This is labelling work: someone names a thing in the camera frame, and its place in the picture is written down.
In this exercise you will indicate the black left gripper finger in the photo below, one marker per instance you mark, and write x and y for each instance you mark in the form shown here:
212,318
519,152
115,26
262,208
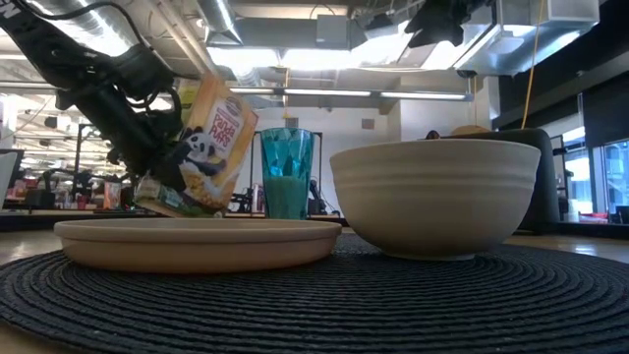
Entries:
169,172

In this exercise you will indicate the Panda Puffs cereal box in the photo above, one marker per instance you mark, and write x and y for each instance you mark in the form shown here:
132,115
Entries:
221,128

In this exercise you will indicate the teal faceted glass tumbler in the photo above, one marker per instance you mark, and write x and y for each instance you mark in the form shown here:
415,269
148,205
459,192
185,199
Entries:
287,162

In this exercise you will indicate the bagel half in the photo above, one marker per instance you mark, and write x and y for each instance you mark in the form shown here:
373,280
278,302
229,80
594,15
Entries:
471,130

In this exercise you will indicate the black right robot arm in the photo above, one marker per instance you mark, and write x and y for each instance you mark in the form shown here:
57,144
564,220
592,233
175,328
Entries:
442,22

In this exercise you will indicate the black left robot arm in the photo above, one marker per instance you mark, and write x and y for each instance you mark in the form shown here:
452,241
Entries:
39,34

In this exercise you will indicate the cream ceramic plate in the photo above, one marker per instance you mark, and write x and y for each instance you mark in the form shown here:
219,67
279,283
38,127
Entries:
196,251

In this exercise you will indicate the ceiling light tube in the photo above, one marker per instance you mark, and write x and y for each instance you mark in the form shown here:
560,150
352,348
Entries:
422,95
326,92
251,91

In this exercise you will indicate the white monitor back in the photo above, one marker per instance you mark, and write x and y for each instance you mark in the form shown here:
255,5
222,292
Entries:
6,177

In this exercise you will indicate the dark round woven placemat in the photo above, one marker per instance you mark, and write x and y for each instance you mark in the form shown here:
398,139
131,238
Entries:
344,305

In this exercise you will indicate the cream ceramic bowl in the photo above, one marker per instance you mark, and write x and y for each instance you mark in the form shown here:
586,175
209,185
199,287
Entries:
432,196

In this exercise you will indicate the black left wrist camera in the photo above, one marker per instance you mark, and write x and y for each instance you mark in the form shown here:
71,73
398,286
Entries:
145,69

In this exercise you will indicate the black aluminium table frame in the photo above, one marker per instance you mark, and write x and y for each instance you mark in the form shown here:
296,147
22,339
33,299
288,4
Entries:
29,221

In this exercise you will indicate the round silver ventilation duct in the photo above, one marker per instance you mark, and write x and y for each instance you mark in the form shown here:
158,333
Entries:
218,19

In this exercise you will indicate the silver ceiling duct box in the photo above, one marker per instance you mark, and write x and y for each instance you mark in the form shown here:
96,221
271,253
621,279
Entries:
521,44

